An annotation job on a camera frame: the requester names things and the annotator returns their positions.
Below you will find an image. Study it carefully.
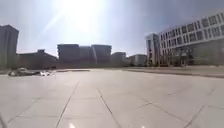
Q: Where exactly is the small grey building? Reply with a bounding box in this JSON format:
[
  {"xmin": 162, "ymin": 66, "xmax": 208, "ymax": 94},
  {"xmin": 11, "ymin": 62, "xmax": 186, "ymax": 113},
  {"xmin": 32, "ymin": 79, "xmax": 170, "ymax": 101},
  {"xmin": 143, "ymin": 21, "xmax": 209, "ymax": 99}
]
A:
[{"xmin": 110, "ymin": 51, "xmax": 128, "ymax": 68}]

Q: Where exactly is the pale low building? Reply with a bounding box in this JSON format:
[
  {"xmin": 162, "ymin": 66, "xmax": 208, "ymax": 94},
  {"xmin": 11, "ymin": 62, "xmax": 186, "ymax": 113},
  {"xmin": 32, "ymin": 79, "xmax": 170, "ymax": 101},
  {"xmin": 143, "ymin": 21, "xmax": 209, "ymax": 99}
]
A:
[{"xmin": 128, "ymin": 53, "xmax": 148, "ymax": 67}]

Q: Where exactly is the low dark building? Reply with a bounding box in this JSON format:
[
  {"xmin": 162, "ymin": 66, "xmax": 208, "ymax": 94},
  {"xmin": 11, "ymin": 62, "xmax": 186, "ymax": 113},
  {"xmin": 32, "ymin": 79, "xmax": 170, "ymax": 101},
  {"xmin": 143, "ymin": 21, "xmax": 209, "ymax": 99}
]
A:
[{"xmin": 16, "ymin": 49, "xmax": 59, "ymax": 70}]

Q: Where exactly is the large white building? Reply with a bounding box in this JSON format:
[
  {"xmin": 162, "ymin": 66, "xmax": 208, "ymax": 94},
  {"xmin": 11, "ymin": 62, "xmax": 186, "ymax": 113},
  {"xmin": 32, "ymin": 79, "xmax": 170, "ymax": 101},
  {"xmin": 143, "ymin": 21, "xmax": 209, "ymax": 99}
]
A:
[{"xmin": 144, "ymin": 11, "xmax": 224, "ymax": 68}]

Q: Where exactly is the pale paved plaza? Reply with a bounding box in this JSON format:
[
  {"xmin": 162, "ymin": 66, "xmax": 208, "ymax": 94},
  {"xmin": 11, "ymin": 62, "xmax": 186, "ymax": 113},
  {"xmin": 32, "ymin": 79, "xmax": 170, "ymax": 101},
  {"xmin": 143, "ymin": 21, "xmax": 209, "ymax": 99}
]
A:
[{"xmin": 0, "ymin": 68, "xmax": 224, "ymax": 128}]

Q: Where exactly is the pale car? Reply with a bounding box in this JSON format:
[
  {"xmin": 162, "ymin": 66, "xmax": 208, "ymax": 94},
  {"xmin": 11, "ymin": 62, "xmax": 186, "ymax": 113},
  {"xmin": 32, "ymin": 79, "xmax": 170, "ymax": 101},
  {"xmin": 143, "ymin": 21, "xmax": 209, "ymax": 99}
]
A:
[{"xmin": 7, "ymin": 67, "xmax": 56, "ymax": 78}]

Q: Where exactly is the wide dark block building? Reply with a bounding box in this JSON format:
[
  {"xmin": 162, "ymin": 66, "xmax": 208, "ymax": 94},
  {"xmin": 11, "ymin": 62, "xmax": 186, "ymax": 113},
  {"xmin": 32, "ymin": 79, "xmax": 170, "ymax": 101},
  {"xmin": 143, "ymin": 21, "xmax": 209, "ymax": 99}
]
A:
[{"xmin": 56, "ymin": 43, "xmax": 113, "ymax": 68}]

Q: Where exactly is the tall dark building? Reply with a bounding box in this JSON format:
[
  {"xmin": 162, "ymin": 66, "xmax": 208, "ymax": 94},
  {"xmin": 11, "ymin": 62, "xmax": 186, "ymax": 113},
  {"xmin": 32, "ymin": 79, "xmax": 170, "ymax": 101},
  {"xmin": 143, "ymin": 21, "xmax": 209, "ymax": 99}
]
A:
[{"xmin": 0, "ymin": 24, "xmax": 20, "ymax": 70}]

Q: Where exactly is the raised paved bed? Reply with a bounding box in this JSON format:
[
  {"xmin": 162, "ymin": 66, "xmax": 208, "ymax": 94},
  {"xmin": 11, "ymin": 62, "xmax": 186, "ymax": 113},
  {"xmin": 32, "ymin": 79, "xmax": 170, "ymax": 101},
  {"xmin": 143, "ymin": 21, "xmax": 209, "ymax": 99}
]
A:
[{"xmin": 123, "ymin": 65, "xmax": 224, "ymax": 79}]

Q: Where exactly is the flat dark planting bed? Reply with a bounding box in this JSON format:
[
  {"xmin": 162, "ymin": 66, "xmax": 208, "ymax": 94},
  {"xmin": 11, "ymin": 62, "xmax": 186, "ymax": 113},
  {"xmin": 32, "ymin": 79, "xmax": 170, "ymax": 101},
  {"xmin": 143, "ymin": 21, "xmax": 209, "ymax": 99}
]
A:
[{"xmin": 55, "ymin": 68, "xmax": 91, "ymax": 73}]

